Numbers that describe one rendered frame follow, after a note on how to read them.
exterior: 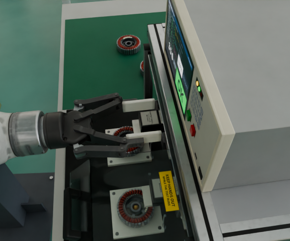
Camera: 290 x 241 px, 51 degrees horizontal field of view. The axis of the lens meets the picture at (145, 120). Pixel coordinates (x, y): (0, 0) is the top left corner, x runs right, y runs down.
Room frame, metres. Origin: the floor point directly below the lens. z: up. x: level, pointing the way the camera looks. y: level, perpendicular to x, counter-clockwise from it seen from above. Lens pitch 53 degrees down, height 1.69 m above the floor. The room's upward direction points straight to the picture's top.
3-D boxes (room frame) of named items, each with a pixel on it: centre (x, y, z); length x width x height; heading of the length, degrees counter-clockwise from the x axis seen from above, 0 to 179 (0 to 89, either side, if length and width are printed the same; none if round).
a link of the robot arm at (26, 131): (0.35, 0.23, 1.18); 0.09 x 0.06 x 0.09; 8
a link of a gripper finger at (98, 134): (0.34, 0.09, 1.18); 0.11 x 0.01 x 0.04; 73
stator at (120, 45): (1.15, 0.08, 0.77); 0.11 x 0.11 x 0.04
